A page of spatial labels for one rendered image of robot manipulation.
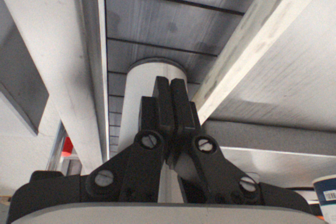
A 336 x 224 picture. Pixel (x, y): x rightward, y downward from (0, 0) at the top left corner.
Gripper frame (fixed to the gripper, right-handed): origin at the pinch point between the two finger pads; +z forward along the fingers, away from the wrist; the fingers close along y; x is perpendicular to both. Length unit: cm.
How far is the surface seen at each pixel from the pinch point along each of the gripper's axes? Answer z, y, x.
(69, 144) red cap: 21.8, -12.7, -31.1
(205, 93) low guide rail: 3.9, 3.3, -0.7
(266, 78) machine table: 13.5, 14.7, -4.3
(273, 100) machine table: 15.2, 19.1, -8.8
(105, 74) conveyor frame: 8.0, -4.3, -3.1
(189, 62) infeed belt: 6.6, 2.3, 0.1
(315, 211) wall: 159, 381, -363
